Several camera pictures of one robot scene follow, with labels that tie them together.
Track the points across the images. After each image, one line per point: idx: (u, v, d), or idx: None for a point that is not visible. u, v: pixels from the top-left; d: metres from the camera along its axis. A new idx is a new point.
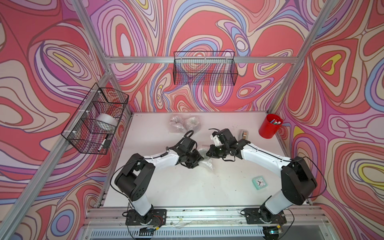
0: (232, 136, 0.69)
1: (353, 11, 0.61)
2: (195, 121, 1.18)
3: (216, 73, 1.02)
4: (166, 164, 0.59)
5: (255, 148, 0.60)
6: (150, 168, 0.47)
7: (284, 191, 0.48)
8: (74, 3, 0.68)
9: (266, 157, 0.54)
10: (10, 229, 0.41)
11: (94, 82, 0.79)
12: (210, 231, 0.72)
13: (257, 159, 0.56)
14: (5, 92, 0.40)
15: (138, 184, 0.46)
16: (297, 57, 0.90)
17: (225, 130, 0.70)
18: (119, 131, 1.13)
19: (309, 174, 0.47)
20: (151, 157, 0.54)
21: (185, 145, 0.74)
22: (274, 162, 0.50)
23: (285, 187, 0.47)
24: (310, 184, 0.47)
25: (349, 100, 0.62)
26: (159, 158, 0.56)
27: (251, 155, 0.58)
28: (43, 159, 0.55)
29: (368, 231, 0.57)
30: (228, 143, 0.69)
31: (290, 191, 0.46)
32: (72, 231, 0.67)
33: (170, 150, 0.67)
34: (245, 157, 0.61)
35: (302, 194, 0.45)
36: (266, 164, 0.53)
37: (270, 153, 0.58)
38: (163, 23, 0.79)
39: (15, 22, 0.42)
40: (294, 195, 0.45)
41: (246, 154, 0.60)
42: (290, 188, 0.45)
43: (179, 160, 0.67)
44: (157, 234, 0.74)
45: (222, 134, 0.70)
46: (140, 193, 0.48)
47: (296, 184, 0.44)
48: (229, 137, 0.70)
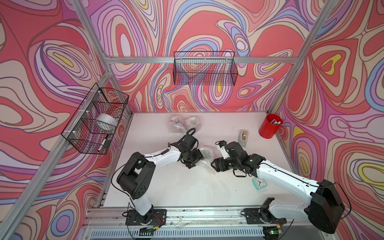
0: (243, 150, 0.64)
1: (353, 11, 0.61)
2: (195, 121, 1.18)
3: (216, 73, 1.02)
4: (168, 161, 0.60)
5: (274, 168, 0.54)
6: (150, 167, 0.47)
7: (311, 218, 0.44)
8: (74, 3, 0.68)
9: (288, 180, 0.49)
10: (10, 229, 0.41)
11: (94, 82, 0.79)
12: (210, 231, 0.72)
13: (276, 180, 0.51)
14: (5, 93, 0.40)
15: (139, 182, 0.46)
16: (297, 57, 0.90)
17: (235, 144, 0.63)
18: (119, 131, 1.13)
19: (338, 198, 0.42)
20: (152, 155, 0.54)
21: (187, 142, 0.74)
22: (300, 187, 0.46)
23: (313, 214, 0.43)
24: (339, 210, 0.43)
25: (349, 100, 0.62)
26: (160, 156, 0.55)
27: (271, 176, 0.52)
28: (43, 159, 0.55)
29: (368, 231, 0.57)
30: (239, 158, 0.63)
31: (320, 219, 0.42)
32: (72, 232, 0.67)
33: (172, 146, 0.66)
34: (261, 176, 0.56)
35: (334, 223, 0.40)
36: (288, 187, 0.49)
37: (292, 175, 0.50)
38: (163, 23, 0.79)
39: (15, 22, 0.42)
40: (323, 223, 0.42)
41: (263, 174, 0.55)
42: (319, 217, 0.42)
43: (181, 156, 0.67)
44: (157, 234, 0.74)
45: (232, 149, 0.64)
46: (142, 191, 0.49)
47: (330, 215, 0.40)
48: (241, 152, 0.63)
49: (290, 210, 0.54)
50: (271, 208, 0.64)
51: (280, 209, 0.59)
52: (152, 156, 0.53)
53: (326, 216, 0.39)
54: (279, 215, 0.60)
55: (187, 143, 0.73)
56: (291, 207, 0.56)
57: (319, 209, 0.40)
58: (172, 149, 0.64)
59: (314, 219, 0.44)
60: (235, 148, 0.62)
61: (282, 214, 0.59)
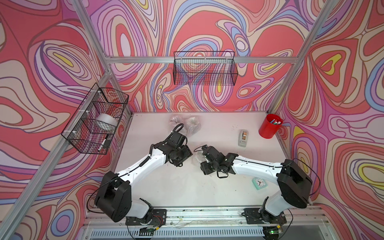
0: (218, 152, 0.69)
1: (353, 11, 0.61)
2: (195, 121, 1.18)
3: (216, 73, 1.01)
4: (151, 168, 0.53)
5: (246, 161, 0.58)
6: (125, 189, 0.41)
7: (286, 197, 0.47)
8: (74, 2, 0.68)
9: (258, 168, 0.52)
10: (10, 229, 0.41)
11: (94, 82, 0.79)
12: (211, 231, 0.72)
13: (249, 171, 0.55)
14: (5, 92, 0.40)
15: (115, 208, 0.42)
16: (297, 57, 0.90)
17: (211, 148, 0.68)
18: (119, 131, 1.13)
19: (302, 173, 0.47)
20: (128, 173, 0.46)
21: (174, 140, 0.66)
22: (268, 171, 0.50)
23: (285, 194, 0.46)
24: (306, 184, 0.47)
25: (349, 100, 0.62)
26: (139, 169, 0.49)
27: (244, 168, 0.56)
28: (43, 159, 0.55)
29: (368, 232, 0.57)
30: (217, 160, 0.66)
31: (291, 196, 0.45)
32: (72, 232, 0.67)
33: (155, 150, 0.58)
34: (238, 172, 0.59)
35: (303, 197, 0.44)
36: (259, 175, 0.52)
37: (261, 163, 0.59)
38: (163, 23, 0.79)
39: (15, 22, 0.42)
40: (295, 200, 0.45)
41: (238, 169, 0.58)
42: (290, 194, 0.44)
43: (168, 157, 0.60)
44: (157, 234, 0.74)
45: (208, 154, 0.68)
46: (124, 210, 0.44)
47: (296, 189, 0.44)
48: (216, 155, 0.67)
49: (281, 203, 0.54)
50: (268, 206, 0.64)
51: (271, 204, 0.62)
52: (128, 174, 0.46)
53: (294, 191, 0.43)
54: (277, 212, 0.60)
55: (174, 141, 0.66)
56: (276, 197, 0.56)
57: (286, 186, 0.43)
58: (155, 154, 0.56)
59: (288, 199, 0.46)
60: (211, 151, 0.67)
61: (278, 210, 0.59)
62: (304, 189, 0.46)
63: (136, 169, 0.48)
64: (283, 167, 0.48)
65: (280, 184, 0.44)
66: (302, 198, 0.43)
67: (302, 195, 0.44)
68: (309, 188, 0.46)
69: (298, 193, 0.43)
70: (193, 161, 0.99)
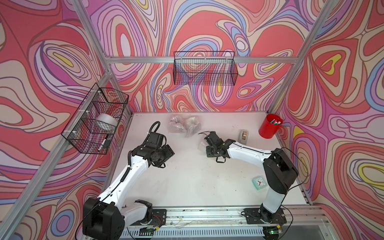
0: (218, 138, 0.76)
1: (353, 11, 0.61)
2: (195, 121, 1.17)
3: (216, 73, 1.02)
4: (135, 178, 0.50)
5: (240, 146, 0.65)
6: (111, 211, 0.39)
7: (269, 183, 0.51)
8: (74, 3, 0.68)
9: (249, 152, 0.57)
10: (10, 229, 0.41)
11: (94, 82, 0.79)
12: (210, 231, 0.72)
13: (242, 156, 0.59)
14: (5, 93, 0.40)
15: (107, 233, 0.39)
16: (297, 57, 0.90)
17: (212, 133, 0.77)
18: (119, 131, 1.13)
19: (289, 163, 0.50)
20: (110, 193, 0.43)
21: (153, 142, 0.63)
22: (257, 156, 0.54)
23: (270, 179, 0.49)
24: (292, 173, 0.50)
25: (349, 100, 0.62)
26: (121, 185, 0.45)
27: (237, 152, 0.61)
28: (43, 159, 0.55)
29: (368, 232, 0.57)
30: (215, 144, 0.72)
31: (274, 182, 0.48)
32: (72, 232, 0.67)
33: (135, 157, 0.54)
34: (232, 156, 0.64)
35: (286, 183, 0.48)
36: (250, 160, 0.56)
37: (253, 148, 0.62)
38: (163, 23, 0.79)
39: (15, 22, 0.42)
40: (278, 185, 0.48)
41: (232, 153, 0.62)
42: (273, 178, 0.48)
43: (151, 160, 0.57)
44: (157, 234, 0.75)
45: (209, 138, 0.73)
46: (118, 231, 0.43)
47: (278, 173, 0.47)
48: (216, 140, 0.73)
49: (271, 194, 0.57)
50: (265, 203, 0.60)
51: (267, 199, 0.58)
52: (111, 194, 0.43)
53: (276, 175, 0.47)
54: (273, 208, 0.61)
55: (153, 142, 0.63)
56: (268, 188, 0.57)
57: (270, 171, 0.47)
58: (135, 163, 0.52)
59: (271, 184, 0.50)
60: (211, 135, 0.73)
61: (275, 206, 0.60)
62: (288, 176, 0.49)
63: (118, 186, 0.45)
64: (273, 155, 0.51)
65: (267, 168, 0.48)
66: (282, 183, 0.47)
67: (283, 180, 0.47)
68: (293, 176, 0.49)
69: (278, 177, 0.47)
70: (193, 161, 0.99)
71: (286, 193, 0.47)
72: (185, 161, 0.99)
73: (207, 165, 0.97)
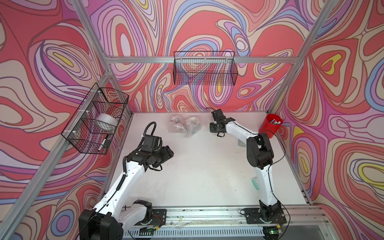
0: (222, 114, 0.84)
1: (353, 11, 0.61)
2: (195, 121, 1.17)
3: (216, 73, 1.01)
4: (132, 184, 0.49)
5: (236, 124, 0.74)
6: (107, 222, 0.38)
7: (248, 157, 0.63)
8: (74, 2, 0.68)
9: (241, 130, 0.68)
10: (10, 229, 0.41)
11: (94, 82, 0.79)
12: (210, 231, 0.72)
13: (235, 132, 0.71)
14: (5, 92, 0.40)
15: None
16: (297, 57, 0.90)
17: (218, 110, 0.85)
18: (119, 131, 1.13)
19: (268, 145, 0.61)
20: (106, 203, 0.42)
21: (148, 145, 0.61)
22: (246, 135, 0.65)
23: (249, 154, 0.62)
24: (267, 153, 0.61)
25: (349, 100, 0.62)
26: (116, 194, 0.44)
27: (231, 127, 0.73)
28: (43, 159, 0.55)
29: (368, 232, 0.57)
30: (217, 119, 0.84)
31: (251, 156, 0.61)
32: (72, 232, 0.67)
33: (130, 163, 0.53)
34: (227, 130, 0.76)
35: (259, 159, 0.59)
36: (240, 136, 0.68)
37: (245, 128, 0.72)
38: (163, 23, 0.79)
39: (15, 22, 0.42)
40: (253, 159, 0.60)
41: (228, 128, 0.75)
42: (251, 153, 0.60)
43: (148, 164, 0.56)
44: (157, 234, 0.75)
45: (214, 113, 0.87)
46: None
47: (255, 148, 0.59)
48: (220, 115, 0.85)
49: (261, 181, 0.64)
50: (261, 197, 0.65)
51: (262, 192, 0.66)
52: (106, 205, 0.41)
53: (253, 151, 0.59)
54: (266, 198, 0.65)
55: (148, 145, 0.61)
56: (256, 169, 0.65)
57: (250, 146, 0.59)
58: (130, 169, 0.51)
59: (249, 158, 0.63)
60: (216, 112, 0.85)
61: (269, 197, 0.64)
62: (264, 154, 0.61)
63: (115, 195, 0.44)
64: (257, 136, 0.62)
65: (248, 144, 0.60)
66: (255, 156, 0.59)
67: (257, 155, 0.59)
68: (268, 154, 0.61)
69: (254, 151, 0.59)
70: (193, 161, 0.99)
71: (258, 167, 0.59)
72: (185, 161, 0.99)
73: (207, 165, 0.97)
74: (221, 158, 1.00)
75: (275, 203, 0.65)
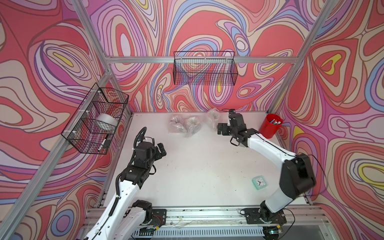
0: (243, 122, 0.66)
1: (353, 11, 0.61)
2: (195, 121, 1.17)
3: (216, 73, 1.01)
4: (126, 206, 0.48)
5: (263, 139, 0.60)
6: None
7: (280, 184, 0.50)
8: (74, 3, 0.68)
9: (272, 149, 0.54)
10: (10, 228, 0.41)
11: (94, 82, 0.79)
12: (210, 231, 0.72)
13: (263, 151, 0.57)
14: (5, 92, 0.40)
15: None
16: (297, 57, 0.90)
17: (238, 116, 0.69)
18: (119, 131, 1.13)
19: (312, 172, 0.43)
20: (98, 232, 0.40)
21: (141, 158, 0.57)
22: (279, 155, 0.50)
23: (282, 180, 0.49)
24: (309, 182, 0.48)
25: (349, 100, 0.62)
26: (110, 220, 0.43)
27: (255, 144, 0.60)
28: (43, 159, 0.55)
29: (368, 232, 0.57)
30: (236, 129, 0.70)
31: (287, 185, 0.48)
32: (72, 232, 0.67)
33: (123, 183, 0.50)
34: (250, 146, 0.63)
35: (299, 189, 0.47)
36: (271, 157, 0.53)
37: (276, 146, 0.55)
38: (163, 23, 0.79)
39: (15, 23, 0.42)
40: (289, 188, 0.47)
41: (252, 143, 0.61)
42: (286, 180, 0.47)
43: (143, 180, 0.54)
44: (157, 234, 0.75)
45: (233, 119, 0.70)
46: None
47: (294, 177, 0.46)
48: (240, 124, 0.70)
49: (281, 199, 0.56)
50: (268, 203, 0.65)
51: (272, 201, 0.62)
52: (98, 233, 0.40)
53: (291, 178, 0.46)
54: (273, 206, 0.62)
55: (143, 159, 0.57)
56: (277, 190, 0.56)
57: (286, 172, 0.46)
58: (124, 190, 0.49)
59: (282, 185, 0.50)
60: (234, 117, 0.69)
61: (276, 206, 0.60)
62: (304, 184, 0.47)
63: (107, 221, 0.42)
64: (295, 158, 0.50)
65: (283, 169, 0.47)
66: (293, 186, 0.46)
67: (296, 185, 0.47)
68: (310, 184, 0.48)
69: (292, 180, 0.46)
70: (193, 161, 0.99)
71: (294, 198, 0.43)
72: (185, 161, 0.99)
73: (207, 165, 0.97)
74: (221, 158, 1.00)
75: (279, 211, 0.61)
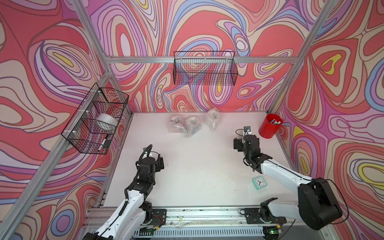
0: (258, 147, 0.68)
1: (353, 11, 0.61)
2: (195, 121, 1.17)
3: (216, 73, 1.01)
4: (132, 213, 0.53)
5: (276, 164, 0.58)
6: None
7: (301, 211, 0.45)
8: (74, 2, 0.68)
9: (285, 173, 0.52)
10: (10, 228, 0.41)
11: (94, 82, 0.79)
12: (210, 231, 0.72)
13: (277, 175, 0.55)
14: (5, 92, 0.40)
15: None
16: (297, 57, 0.90)
17: (254, 140, 0.66)
18: (119, 131, 1.13)
19: (332, 199, 0.43)
20: (108, 227, 0.45)
21: (145, 173, 0.63)
22: (293, 179, 0.49)
23: (302, 207, 0.45)
24: (332, 210, 0.43)
25: (349, 100, 0.62)
26: (119, 219, 0.47)
27: (270, 168, 0.58)
28: (43, 159, 0.55)
29: (368, 232, 0.57)
30: (250, 152, 0.67)
31: (308, 212, 0.43)
32: (72, 232, 0.67)
33: (131, 193, 0.57)
34: (265, 171, 0.60)
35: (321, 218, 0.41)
36: (285, 181, 0.52)
37: (291, 171, 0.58)
38: (163, 23, 0.79)
39: (15, 22, 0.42)
40: (312, 216, 0.42)
41: (266, 168, 0.59)
42: (306, 206, 0.43)
43: (148, 192, 0.62)
44: (157, 234, 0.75)
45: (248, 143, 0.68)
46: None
47: (313, 202, 0.42)
48: (255, 148, 0.67)
49: (286, 206, 0.56)
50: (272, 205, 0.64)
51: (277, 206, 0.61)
52: (109, 228, 0.45)
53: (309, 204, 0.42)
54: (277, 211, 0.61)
55: (146, 174, 0.63)
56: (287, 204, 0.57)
57: (305, 198, 0.43)
58: (132, 197, 0.55)
59: (304, 213, 0.45)
60: (252, 142, 0.65)
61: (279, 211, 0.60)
62: (326, 210, 0.43)
63: (117, 219, 0.47)
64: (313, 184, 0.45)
65: (302, 195, 0.43)
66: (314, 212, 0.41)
67: (317, 211, 0.41)
68: (335, 212, 0.42)
69: (312, 207, 0.41)
70: (193, 161, 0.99)
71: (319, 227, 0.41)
72: (185, 161, 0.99)
73: (207, 165, 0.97)
74: (221, 158, 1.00)
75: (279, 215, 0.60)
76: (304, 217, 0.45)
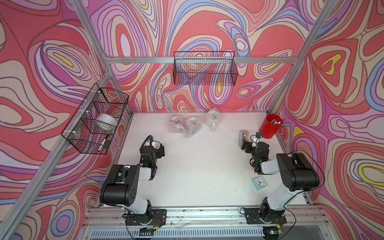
0: (266, 154, 0.75)
1: (353, 11, 0.61)
2: (195, 121, 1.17)
3: (216, 73, 1.02)
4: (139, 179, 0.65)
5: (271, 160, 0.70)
6: (136, 167, 0.51)
7: (282, 176, 0.53)
8: (74, 3, 0.68)
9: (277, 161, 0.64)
10: (10, 229, 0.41)
11: (94, 82, 0.79)
12: (211, 231, 0.72)
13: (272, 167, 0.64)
14: (5, 92, 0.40)
15: (130, 184, 0.47)
16: (297, 57, 0.90)
17: (266, 148, 0.75)
18: (119, 131, 1.13)
19: (307, 164, 0.52)
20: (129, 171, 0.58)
21: (149, 157, 0.71)
22: None
23: (282, 171, 0.53)
24: (307, 171, 0.50)
25: (349, 100, 0.62)
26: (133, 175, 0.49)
27: (266, 163, 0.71)
28: (43, 159, 0.55)
29: (368, 232, 0.57)
30: (258, 157, 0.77)
31: (285, 173, 0.51)
32: (72, 232, 0.67)
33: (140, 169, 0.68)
34: (264, 171, 0.71)
35: (295, 173, 0.50)
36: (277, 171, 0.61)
37: None
38: (163, 23, 0.79)
39: (15, 23, 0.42)
40: (288, 176, 0.50)
41: (265, 167, 0.70)
42: (284, 167, 0.52)
43: (152, 171, 0.71)
44: (157, 234, 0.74)
45: (259, 150, 0.77)
46: (133, 195, 0.47)
47: (287, 162, 0.53)
48: (263, 154, 0.75)
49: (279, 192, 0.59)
50: (270, 199, 0.66)
51: (274, 196, 0.63)
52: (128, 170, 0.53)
53: (285, 164, 0.52)
54: (274, 204, 0.63)
55: (149, 159, 0.72)
56: (279, 187, 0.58)
57: (283, 160, 0.53)
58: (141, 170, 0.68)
59: (284, 176, 0.52)
60: (264, 150, 0.74)
61: (276, 205, 0.61)
62: (301, 171, 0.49)
63: None
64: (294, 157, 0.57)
65: (280, 160, 0.54)
66: (287, 168, 0.51)
67: (290, 168, 0.51)
68: (309, 174, 0.49)
69: (286, 165, 0.52)
70: (193, 160, 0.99)
71: (294, 182, 0.48)
72: (185, 161, 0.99)
73: (207, 165, 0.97)
74: (221, 158, 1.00)
75: (279, 212, 0.64)
76: (285, 184, 0.52)
